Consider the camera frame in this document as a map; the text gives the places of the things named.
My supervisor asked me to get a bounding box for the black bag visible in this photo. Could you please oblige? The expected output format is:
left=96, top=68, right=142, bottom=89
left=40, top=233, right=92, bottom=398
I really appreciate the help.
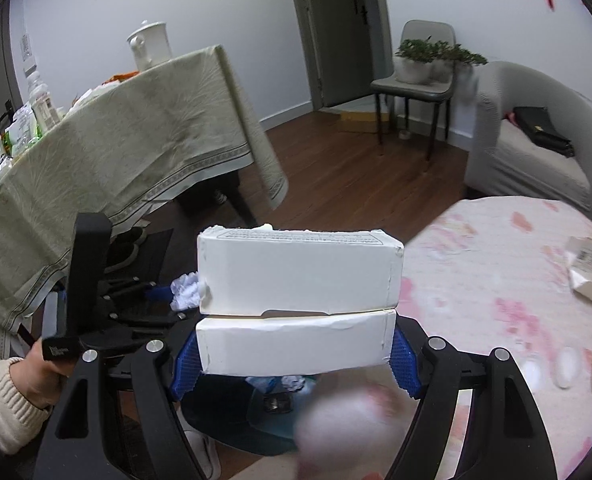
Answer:
left=512, top=106, right=575, bottom=158

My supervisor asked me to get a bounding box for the dark blue trash bin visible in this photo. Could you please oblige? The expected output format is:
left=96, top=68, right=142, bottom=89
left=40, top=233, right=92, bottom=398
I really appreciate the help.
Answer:
left=181, top=375, right=307, bottom=456

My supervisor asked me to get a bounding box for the potted plant in white pot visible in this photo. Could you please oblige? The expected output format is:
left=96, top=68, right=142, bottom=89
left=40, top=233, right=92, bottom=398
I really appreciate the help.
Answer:
left=453, top=45, right=489, bottom=68
left=431, top=40, right=459, bottom=83
left=395, top=39, right=439, bottom=86

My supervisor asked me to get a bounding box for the grey-green table cloth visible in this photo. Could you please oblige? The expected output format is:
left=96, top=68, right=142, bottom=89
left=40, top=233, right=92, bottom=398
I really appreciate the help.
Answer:
left=0, top=45, right=289, bottom=356

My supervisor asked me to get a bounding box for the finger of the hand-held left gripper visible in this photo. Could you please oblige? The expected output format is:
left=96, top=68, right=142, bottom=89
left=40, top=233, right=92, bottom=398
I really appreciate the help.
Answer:
left=108, top=307, right=189, bottom=330
left=98, top=277, right=177, bottom=306

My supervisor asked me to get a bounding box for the white box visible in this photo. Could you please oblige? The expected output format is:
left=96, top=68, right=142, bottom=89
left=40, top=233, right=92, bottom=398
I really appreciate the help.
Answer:
left=196, top=225, right=405, bottom=377

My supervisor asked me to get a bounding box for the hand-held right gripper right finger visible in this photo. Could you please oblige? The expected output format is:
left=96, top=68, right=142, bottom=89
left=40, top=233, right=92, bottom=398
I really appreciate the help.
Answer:
left=383, top=312, right=559, bottom=480

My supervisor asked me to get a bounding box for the person's left hand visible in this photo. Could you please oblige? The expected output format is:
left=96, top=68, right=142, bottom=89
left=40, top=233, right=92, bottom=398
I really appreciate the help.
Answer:
left=8, top=337, right=72, bottom=411

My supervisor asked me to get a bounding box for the grey armchair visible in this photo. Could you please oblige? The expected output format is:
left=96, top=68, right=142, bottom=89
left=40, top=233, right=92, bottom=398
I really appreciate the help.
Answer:
left=463, top=60, right=592, bottom=221

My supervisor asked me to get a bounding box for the green packet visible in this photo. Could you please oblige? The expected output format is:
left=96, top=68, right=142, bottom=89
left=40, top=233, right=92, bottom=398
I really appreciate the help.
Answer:
left=3, top=105, right=42, bottom=153

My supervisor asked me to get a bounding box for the dark door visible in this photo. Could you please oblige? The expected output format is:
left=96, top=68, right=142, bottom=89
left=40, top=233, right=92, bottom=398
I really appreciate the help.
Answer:
left=285, top=0, right=394, bottom=111

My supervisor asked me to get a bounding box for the white plastic bag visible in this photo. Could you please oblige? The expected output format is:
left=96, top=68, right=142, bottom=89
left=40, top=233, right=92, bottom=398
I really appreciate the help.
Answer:
left=68, top=85, right=119, bottom=111

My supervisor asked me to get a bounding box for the pink printed tablecloth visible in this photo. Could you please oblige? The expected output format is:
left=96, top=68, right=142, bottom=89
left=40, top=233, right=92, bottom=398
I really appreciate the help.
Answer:
left=296, top=195, right=592, bottom=480

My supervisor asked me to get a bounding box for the clear plastic bottle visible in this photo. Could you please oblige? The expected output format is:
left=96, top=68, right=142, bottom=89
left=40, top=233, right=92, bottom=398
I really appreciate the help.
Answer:
left=26, top=70, right=59, bottom=128

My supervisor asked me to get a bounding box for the grey chair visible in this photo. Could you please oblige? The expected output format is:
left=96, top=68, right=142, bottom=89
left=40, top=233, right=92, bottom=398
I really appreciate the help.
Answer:
left=371, top=20, right=457, bottom=161

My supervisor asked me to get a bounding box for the small white paper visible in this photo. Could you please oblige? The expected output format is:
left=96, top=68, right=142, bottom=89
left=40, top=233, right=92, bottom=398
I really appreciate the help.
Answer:
left=170, top=270, right=207, bottom=311

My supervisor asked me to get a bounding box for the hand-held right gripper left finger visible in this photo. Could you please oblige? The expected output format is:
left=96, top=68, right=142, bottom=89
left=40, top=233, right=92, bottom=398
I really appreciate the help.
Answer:
left=30, top=310, right=204, bottom=480

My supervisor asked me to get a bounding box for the black shoe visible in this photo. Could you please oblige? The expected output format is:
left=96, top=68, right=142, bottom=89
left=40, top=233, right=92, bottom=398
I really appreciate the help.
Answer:
left=103, top=242, right=142, bottom=275

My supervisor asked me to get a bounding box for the white kettle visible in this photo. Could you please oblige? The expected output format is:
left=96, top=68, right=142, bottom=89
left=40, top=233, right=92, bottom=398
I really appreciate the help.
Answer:
left=127, top=20, right=169, bottom=71

